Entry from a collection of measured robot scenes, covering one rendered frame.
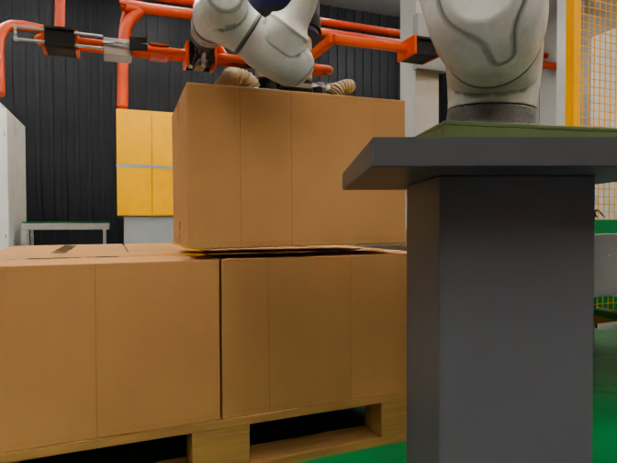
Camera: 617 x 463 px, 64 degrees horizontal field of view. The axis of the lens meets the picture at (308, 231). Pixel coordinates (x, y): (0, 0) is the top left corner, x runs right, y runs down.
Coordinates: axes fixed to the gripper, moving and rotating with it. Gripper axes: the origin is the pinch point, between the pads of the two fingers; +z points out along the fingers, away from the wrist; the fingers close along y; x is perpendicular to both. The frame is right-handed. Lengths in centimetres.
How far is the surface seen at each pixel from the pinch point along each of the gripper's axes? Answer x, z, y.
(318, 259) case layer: 29, -20, 56
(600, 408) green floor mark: 131, -24, 109
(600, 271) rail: 116, -35, 61
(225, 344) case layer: 4, -20, 77
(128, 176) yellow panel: 6, 728, -22
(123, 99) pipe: 1, 755, -153
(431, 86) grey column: 147, 94, -29
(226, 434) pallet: 4, -21, 99
